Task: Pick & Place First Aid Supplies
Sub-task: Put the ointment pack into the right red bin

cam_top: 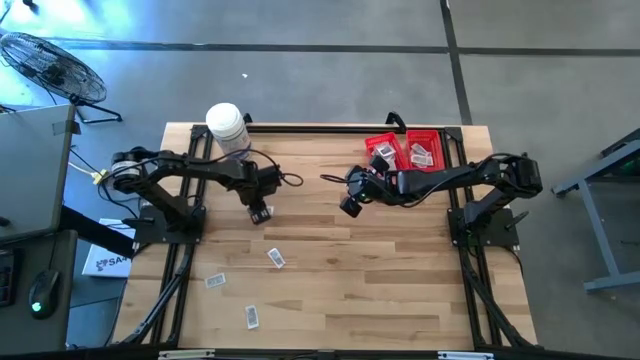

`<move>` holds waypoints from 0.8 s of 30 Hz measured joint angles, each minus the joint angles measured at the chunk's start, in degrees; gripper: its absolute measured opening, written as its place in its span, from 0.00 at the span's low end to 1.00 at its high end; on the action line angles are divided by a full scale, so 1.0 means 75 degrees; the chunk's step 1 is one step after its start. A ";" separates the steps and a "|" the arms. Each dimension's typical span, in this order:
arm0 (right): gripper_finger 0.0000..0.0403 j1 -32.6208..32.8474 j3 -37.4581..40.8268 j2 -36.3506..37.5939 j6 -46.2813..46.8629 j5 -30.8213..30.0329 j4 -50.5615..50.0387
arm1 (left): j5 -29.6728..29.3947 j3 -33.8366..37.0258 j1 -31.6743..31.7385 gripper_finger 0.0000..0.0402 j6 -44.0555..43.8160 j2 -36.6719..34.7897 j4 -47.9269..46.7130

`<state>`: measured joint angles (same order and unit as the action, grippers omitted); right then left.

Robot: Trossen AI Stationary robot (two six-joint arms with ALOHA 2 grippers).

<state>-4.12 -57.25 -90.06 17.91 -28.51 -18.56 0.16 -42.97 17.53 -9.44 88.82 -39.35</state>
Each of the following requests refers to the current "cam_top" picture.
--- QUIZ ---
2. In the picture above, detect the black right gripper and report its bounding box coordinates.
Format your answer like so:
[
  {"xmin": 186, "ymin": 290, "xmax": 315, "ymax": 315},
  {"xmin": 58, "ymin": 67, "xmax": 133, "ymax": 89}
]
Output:
[{"xmin": 339, "ymin": 154, "xmax": 401, "ymax": 219}]

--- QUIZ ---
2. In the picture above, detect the black diagonal beam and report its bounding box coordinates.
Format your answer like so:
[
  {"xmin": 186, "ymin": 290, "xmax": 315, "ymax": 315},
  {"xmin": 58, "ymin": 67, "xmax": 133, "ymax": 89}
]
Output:
[{"xmin": 59, "ymin": 203, "xmax": 139, "ymax": 260}]

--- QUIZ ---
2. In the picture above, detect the white printed cardboard box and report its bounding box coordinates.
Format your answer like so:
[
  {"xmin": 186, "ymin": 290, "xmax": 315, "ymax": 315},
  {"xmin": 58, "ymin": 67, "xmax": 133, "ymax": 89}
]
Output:
[{"xmin": 81, "ymin": 217, "xmax": 135, "ymax": 279}]

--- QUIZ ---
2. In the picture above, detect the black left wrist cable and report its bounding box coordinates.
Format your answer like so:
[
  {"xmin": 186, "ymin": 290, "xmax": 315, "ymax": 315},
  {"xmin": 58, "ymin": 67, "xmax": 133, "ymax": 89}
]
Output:
[{"xmin": 199, "ymin": 147, "xmax": 305, "ymax": 189}]

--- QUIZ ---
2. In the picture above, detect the black aluminium table frame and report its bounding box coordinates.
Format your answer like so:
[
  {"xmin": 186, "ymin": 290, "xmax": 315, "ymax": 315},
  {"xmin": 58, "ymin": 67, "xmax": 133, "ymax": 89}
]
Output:
[{"xmin": 117, "ymin": 110, "xmax": 539, "ymax": 351}]

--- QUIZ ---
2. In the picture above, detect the dark side desk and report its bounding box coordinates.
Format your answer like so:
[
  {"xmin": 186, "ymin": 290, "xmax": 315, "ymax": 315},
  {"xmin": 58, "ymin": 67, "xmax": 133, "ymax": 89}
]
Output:
[{"xmin": 0, "ymin": 229, "xmax": 80, "ymax": 354}]

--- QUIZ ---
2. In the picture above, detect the grey side desk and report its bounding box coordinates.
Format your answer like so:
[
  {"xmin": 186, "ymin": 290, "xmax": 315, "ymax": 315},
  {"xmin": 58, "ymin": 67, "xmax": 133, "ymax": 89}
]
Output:
[{"xmin": 0, "ymin": 103, "xmax": 77, "ymax": 245}]

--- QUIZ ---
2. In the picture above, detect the black lever handle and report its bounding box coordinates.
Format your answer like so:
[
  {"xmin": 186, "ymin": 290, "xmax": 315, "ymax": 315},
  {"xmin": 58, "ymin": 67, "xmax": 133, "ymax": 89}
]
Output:
[{"xmin": 503, "ymin": 210, "xmax": 530, "ymax": 232}]

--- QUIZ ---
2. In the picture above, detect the red plastic basket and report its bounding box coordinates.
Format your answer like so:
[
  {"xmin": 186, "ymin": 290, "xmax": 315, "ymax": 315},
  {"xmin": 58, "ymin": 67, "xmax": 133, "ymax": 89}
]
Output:
[
  {"xmin": 405, "ymin": 129, "xmax": 446, "ymax": 174},
  {"xmin": 363, "ymin": 131, "xmax": 409, "ymax": 174}
]

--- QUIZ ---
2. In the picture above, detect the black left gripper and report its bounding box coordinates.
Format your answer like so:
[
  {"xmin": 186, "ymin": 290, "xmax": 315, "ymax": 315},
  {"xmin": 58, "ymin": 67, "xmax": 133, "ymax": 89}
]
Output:
[{"xmin": 238, "ymin": 163, "xmax": 285, "ymax": 226}]

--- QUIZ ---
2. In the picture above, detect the black computer mouse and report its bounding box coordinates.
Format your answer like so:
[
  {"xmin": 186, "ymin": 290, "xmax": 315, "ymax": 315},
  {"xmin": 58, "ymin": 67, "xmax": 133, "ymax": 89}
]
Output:
[{"xmin": 28, "ymin": 268, "xmax": 61, "ymax": 320}]

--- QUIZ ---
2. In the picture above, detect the black keyboard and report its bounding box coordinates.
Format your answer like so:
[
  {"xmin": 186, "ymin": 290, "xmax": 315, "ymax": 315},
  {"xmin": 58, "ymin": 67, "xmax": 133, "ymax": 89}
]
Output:
[{"xmin": 0, "ymin": 248, "xmax": 22, "ymax": 307}]

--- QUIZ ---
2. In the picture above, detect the grey metal stand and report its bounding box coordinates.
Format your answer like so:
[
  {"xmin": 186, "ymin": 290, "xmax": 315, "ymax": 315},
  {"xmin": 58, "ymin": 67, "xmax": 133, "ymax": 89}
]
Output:
[{"xmin": 551, "ymin": 127, "xmax": 640, "ymax": 294}]

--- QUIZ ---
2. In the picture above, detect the white bracket strip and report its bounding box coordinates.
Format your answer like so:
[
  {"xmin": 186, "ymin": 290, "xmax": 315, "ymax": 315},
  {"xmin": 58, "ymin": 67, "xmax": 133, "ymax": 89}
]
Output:
[
  {"xmin": 157, "ymin": 348, "xmax": 217, "ymax": 360},
  {"xmin": 437, "ymin": 350, "xmax": 496, "ymax": 360}
]

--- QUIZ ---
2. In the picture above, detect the black floor fan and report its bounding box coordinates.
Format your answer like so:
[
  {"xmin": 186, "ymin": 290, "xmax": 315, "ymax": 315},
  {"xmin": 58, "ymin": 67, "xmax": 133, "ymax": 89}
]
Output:
[{"xmin": 0, "ymin": 31, "xmax": 124, "ymax": 125}]

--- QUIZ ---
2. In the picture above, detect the white cable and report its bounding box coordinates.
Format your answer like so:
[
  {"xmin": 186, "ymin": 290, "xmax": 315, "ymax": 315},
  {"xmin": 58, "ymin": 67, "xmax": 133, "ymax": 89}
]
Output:
[{"xmin": 67, "ymin": 158, "xmax": 99, "ymax": 177}]

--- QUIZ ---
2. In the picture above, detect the white wipes canister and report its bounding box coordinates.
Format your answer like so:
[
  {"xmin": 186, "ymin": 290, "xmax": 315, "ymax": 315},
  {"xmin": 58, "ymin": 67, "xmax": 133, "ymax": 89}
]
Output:
[{"xmin": 205, "ymin": 102, "xmax": 254, "ymax": 161}]

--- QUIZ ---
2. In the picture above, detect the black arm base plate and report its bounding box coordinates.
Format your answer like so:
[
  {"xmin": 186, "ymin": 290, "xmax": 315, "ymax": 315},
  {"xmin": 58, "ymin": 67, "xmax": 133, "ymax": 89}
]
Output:
[
  {"xmin": 447, "ymin": 207, "xmax": 521, "ymax": 249},
  {"xmin": 133, "ymin": 204, "xmax": 207, "ymax": 246}
]

